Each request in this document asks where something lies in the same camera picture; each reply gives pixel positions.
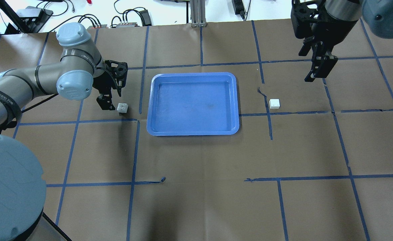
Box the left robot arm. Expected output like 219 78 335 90
0 22 128 241

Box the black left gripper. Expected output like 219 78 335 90
93 60 128 111

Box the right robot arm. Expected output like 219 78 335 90
291 0 393 82

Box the blue plastic tray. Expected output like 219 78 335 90
146 72 240 137

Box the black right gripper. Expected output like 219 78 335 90
291 0 359 82

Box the white smooth block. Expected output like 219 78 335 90
268 99 281 109

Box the aluminium frame post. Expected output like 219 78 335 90
189 0 207 28

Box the white studded block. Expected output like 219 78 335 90
116 103 128 114

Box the brown paper table cover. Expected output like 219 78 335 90
0 18 393 241

